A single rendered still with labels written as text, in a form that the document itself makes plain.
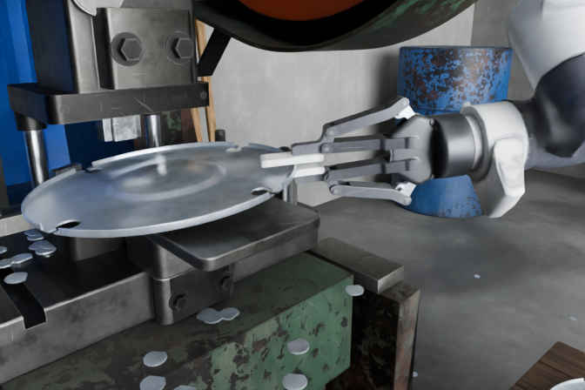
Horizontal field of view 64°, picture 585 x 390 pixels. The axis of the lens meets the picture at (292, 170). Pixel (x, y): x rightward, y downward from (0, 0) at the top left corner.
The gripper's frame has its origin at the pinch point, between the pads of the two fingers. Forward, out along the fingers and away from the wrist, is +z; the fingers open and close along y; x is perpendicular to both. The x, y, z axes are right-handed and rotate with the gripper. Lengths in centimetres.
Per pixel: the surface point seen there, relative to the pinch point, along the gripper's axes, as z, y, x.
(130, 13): 14.7, 17.8, 0.3
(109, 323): 21.1, -12.4, 7.7
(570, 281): -114, -93, -103
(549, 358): -47, -51, -19
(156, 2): 12.8, 19.0, -5.0
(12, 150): 82, -15, -106
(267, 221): 3.6, -2.3, 10.3
